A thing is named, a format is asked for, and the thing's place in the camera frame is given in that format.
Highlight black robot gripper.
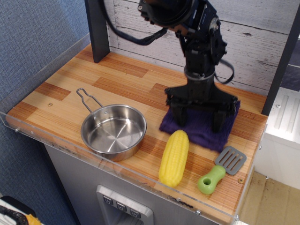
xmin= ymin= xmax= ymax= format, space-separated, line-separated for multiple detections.
xmin=165 ymin=78 xmax=238 ymax=133

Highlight purple blue cloth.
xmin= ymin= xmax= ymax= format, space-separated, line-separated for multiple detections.
xmin=159 ymin=101 xmax=240 ymax=152

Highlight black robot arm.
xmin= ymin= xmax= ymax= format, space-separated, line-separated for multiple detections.
xmin=138 ymin=0 xmax=238 ymax=132

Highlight yellow toy corn cob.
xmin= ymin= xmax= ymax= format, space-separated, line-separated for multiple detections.
xmin=158 ymin=130 xmax=189 ymax=188

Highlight grey green toy spatula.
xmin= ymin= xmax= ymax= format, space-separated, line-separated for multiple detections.
xmin=197 ymin=146 xmax=247 ymax=195

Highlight stainless steel pan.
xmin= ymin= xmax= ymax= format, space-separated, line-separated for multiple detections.
xmin=76 ymin=88 xmax=147 ymax=161

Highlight white toy sink counter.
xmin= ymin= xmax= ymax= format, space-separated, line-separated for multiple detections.
xmin=254 ymin=88 xmax=300 ymax=189

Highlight grey toy fridge cabinet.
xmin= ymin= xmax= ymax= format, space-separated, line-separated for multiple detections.
xmin=46 ymin=146 xmax=215 ymax=225

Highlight yellow object with black mesh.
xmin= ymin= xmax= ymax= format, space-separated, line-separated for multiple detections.
xmin=0 ymin=206 xmax=42 ymax=225

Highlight dark grey right post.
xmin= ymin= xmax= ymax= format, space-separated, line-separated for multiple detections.
xmin=261 ymin=0 xmax=300 ymax=116

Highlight dark grey post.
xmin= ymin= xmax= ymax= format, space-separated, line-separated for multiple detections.
xmin=84 ymin=0 xmax=110 ymax=63
xmin=261 ymin=0 xmax=300 ymax=116

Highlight clear acrylic guard rail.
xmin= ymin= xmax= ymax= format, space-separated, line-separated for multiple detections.
xmin=2 ymin=46 xmax=267 ymax=225

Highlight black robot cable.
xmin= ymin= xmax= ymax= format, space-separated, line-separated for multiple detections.
xmin=102 ymin=0 xmax=168 ymax=46

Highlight dark grey left post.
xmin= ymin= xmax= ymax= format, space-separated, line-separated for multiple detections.
xmin=84 ymin=0 xmax=110 ymax=63

